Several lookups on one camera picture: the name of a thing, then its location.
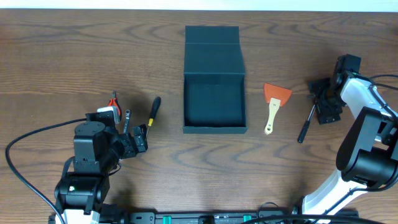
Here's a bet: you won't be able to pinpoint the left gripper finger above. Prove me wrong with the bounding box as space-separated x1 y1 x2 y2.
132 124 147 137
135 136 148 152

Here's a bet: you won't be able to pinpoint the small claw hammer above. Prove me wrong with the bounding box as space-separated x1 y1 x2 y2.
297 95 317 144

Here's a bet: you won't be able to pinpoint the orange scraper wooden handle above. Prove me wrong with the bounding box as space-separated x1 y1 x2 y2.
264 83 292 135

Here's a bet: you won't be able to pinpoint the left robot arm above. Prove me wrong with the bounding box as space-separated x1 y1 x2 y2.
49 121 148 224

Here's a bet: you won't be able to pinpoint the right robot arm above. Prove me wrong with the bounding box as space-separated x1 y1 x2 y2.
298 78 397 223

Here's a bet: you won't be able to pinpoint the black yellow screwdriver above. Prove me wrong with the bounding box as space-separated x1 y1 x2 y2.
146 96 162 136

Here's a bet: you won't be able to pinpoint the red black pliers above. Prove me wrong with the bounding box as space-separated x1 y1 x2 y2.
108 91 122 118

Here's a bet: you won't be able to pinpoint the dark green open box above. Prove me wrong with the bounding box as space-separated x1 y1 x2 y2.
183 26 248 134

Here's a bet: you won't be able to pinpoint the silver ring wrench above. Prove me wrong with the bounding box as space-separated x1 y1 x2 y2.
123 110 131 134

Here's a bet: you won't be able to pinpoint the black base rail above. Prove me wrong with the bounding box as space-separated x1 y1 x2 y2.
99 202 360 224

